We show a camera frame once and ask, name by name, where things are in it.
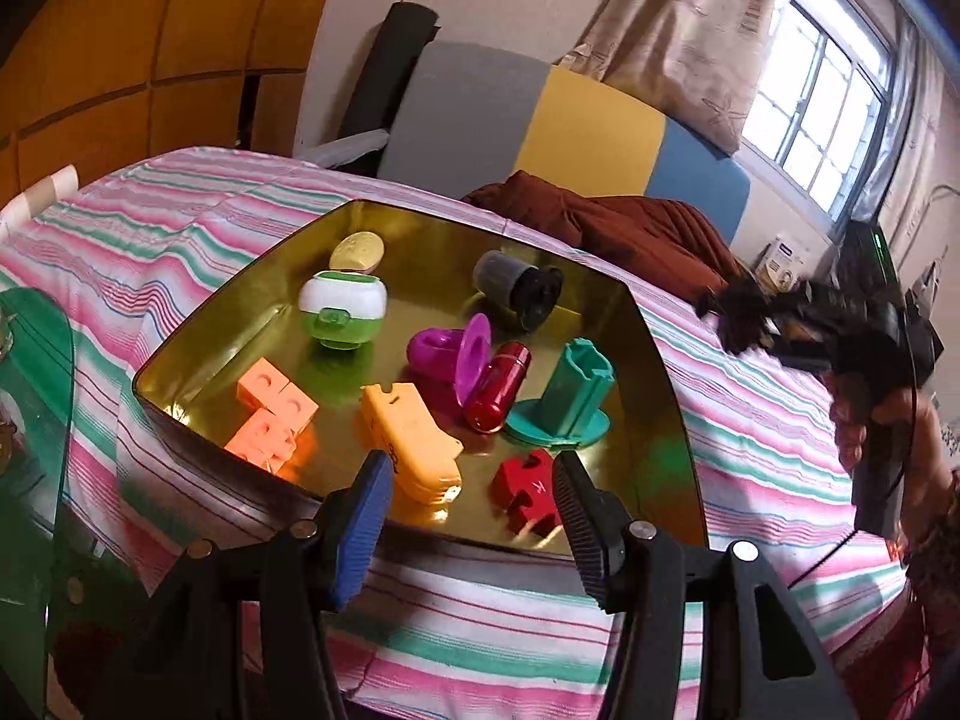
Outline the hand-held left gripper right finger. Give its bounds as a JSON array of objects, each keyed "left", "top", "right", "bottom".
[{"left": 551, "top": 450, "right": 863, "bottom": 720}]

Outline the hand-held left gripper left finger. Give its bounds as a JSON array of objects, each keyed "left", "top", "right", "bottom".
[{"left": 97, "top": 450, "right": 395, "bottom": 720}]

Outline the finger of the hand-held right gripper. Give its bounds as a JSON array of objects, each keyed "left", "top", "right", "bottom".
[
  {"left": 765, "top": 330, "right": 837, "bottom": 374},
  {"left": 757, "top": 286, "right": 826, "bottom": 327}
]

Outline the red puzzle piece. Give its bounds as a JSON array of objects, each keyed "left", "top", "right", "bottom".
[{"left": 491, "top": 448, "right": 563, "bottom": 537}]

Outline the orange plastic piece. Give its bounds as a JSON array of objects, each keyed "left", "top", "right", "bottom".
[{"left": 360, "top": 382, "right": 464, "bottom": 522}]

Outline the orange cube block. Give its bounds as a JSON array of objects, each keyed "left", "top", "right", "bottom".
[
  {"left": 223, "top": 411, "right": 301, "bottom": 477},
  {"left": 236, "top": 358, "right": 320, "bottom": 421}
]

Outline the green plastic stand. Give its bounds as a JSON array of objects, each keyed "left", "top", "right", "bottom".
[{"left": 504, "top": 339, "right": 617, "bottom": 451}]

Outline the red metallic capsule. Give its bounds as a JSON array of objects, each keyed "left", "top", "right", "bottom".
[{"left": 463, "top": 341, "right": 532, "bottom": 434}]

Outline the purple plastic piece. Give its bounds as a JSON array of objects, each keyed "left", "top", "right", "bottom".
[{"left": 407, "top": 313, "right": 494, "bottom": 421}]

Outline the white green plastic device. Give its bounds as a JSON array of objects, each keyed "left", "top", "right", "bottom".
[{"left": 298, "top": 270, "right": 389, "bottom": 352}]

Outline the gold tin box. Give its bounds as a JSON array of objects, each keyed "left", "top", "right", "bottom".
[{"left": 133, "top": 199, "right": 710, "bottom": 552}]

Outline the grey black cylinder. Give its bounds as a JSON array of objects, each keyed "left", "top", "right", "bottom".
[{"left": 472, "top": 249, "right": 565, "bottom": 333}]

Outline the person's right forearm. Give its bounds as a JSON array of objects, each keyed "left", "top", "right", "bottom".
[{"left": 896, "top": 397, "right": 960, "bottom": 563}]

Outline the person's right hand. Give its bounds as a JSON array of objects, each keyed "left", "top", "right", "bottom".
[{"left": 829, "top": 379, "right": 875, "bottom": 475}]

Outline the reddish brown quilt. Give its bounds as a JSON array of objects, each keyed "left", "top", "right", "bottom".
[{"left": 461, "top": 170, "right": 740, "bottom": 301}]

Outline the window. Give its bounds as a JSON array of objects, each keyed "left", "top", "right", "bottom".
[{"left": 739, "top": 0, "right": 901, "bottom": 222}]

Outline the grey yellow blue headboard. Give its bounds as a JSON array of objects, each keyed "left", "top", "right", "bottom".
[{"left": 375, "top": 41, "right": 752, "bottom": 248}]

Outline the person's patterned clothing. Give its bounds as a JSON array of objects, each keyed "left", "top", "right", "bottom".
[{"left": 862, "top": 465, "right": 960, "bottom": 720}]

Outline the beige patterned curtain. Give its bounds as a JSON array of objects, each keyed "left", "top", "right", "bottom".
[{"left": 559, "top": 0, "right": 788, "bottom": 158}]

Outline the striped blanket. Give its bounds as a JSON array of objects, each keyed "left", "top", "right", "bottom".
[{"left": 0, "top": 146, "right": 923, "bottom": 720}]

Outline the black rolled mat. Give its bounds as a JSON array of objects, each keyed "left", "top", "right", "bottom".
[{"left": 337, "top": 1, "right": 442, "bottom": 177}]

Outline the wooden wardrobe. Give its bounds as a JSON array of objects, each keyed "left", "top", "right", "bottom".
[{"left": 0, "top": 0, "right": 353, "bottom": 203}]

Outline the black cable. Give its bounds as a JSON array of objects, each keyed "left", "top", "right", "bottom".
[{"left": 787, "top": 529, "right": 897, "bottom": 590}]

